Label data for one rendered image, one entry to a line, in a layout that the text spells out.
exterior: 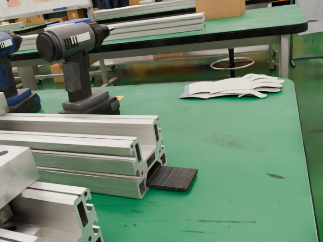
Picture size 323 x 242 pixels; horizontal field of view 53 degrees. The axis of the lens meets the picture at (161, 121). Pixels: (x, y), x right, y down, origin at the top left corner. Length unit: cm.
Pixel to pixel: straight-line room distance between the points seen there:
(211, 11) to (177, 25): 47
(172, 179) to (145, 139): 7
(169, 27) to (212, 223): 164
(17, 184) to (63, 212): 6
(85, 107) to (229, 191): 37
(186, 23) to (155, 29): 19
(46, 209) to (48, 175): 17
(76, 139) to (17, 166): 12
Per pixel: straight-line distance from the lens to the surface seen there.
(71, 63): 70
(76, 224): 36
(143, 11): 394
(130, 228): 42
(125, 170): 44
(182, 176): 48
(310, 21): 391
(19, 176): 38
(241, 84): 81
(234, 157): 53
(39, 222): 39
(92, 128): 54
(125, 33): 205
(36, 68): 505
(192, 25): 193
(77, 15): 1178
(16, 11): 410
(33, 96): 93
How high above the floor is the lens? 104
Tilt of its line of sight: 22 degrees down
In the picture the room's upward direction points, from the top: 9 degrees counter-clockwise
